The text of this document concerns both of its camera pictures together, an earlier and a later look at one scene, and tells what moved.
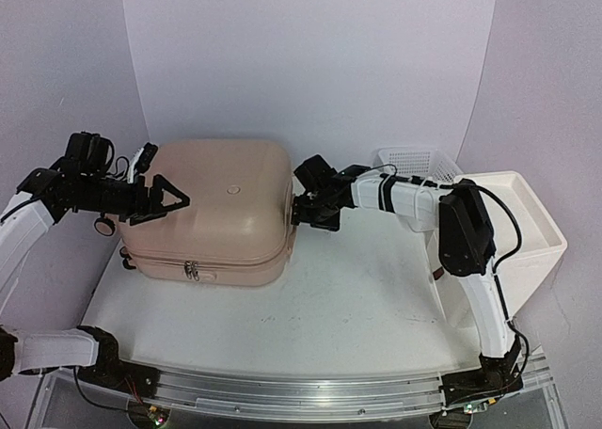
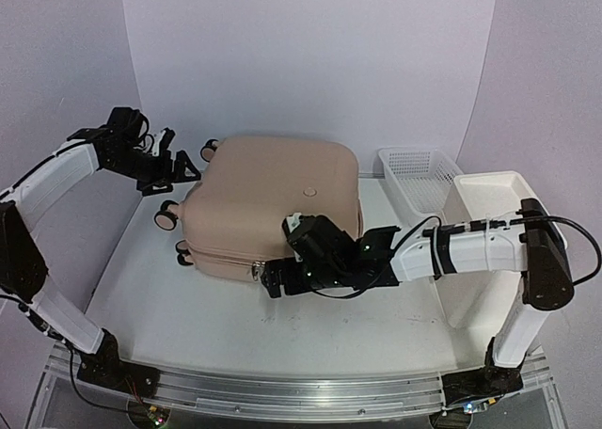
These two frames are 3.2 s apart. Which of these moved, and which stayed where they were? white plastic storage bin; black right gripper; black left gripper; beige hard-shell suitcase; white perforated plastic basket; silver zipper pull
Moved: black left gripper; silver zipper pull; beige hard-shell suitcase; black right gripper
Stayed: white perforated plastic basket; white plastic storage bin
